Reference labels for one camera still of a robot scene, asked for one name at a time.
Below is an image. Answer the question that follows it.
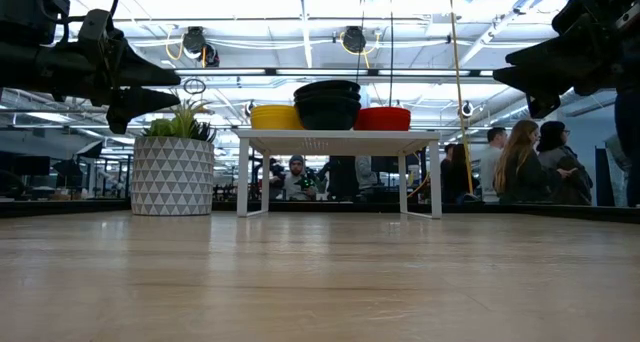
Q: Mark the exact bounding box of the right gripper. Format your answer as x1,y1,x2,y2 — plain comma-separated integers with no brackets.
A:
492,0,640,120

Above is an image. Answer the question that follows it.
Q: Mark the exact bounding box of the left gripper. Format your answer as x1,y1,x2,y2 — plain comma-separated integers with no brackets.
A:
74,9,182,135

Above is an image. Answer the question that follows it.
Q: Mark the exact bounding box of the green succulent plant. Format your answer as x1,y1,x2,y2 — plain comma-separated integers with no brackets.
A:
141,97,219,144

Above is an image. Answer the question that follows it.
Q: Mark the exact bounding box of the grey white triangle-pattern pot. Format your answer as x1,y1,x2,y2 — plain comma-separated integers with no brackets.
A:
130,135,217,217

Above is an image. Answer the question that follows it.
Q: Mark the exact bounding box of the person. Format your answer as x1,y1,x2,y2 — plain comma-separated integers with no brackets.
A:
493,119,552,206
613,46,640,208
478,126,509,204
535,120,595,207
326,155,360,202
281,154,322,202
439,142,481,204

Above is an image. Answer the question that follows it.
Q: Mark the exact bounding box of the white perforated metal shelf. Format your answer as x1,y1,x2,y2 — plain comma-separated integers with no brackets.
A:
233,128,444,221

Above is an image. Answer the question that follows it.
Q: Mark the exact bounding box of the black ceiling cable reel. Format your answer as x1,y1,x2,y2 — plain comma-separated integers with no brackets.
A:
181,25,222,69
340,25,369,55

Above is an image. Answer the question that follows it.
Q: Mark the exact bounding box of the yellow hanging cable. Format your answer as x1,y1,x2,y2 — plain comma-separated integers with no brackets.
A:
446,0,477,197

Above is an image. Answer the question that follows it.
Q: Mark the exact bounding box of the black aluminium table frame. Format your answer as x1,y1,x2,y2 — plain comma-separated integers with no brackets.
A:
0,197,640,226

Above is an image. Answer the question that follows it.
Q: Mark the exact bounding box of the black coiled cable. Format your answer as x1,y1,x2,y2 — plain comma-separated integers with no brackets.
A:
387,0,396,109

